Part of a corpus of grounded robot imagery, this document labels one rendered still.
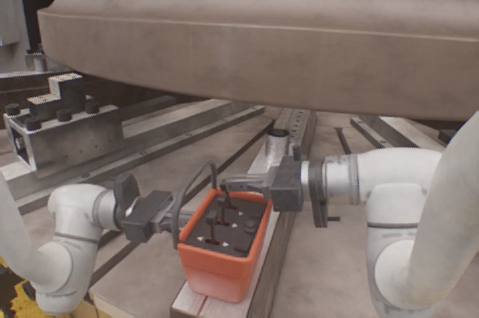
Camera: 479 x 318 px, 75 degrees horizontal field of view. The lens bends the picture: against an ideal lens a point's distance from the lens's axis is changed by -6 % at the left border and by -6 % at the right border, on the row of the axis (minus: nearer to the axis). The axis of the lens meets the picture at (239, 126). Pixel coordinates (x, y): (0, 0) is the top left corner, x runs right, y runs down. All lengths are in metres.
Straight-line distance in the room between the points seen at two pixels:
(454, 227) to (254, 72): 0.89
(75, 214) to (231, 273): 0.39
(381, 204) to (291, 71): 0.63
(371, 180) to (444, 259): 0.24
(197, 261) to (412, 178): 0.38
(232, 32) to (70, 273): 0.82
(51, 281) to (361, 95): 0.97
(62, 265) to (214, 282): 0.33
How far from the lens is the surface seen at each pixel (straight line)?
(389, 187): 0.57
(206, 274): 0.62
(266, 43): 1.09
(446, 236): 0.34
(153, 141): 2.00
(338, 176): 0.58
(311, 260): 1.31
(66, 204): 0.85
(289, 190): 0.57
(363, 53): 1.09
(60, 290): 0.81
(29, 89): 2.71
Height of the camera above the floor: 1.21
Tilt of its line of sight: 22 degrees down
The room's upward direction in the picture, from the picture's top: 1 degrees clockwise
